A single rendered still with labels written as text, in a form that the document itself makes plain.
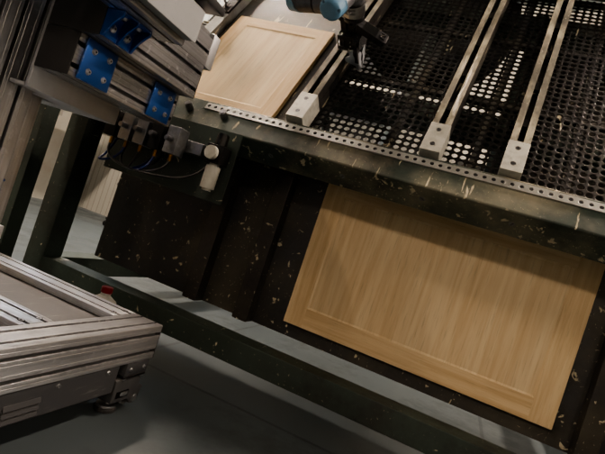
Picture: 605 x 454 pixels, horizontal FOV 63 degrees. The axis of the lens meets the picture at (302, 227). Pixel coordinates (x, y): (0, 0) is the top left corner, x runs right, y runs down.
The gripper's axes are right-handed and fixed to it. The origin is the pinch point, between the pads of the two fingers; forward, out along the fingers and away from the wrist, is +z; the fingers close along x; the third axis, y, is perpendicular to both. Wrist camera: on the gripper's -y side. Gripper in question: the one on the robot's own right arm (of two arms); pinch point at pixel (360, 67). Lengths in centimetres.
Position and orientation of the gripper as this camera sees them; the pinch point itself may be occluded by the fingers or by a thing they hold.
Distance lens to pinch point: 193.2
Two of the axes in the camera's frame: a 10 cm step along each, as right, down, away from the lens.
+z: 1.1, 6.1, 7.9
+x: -4.4, 7.4, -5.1
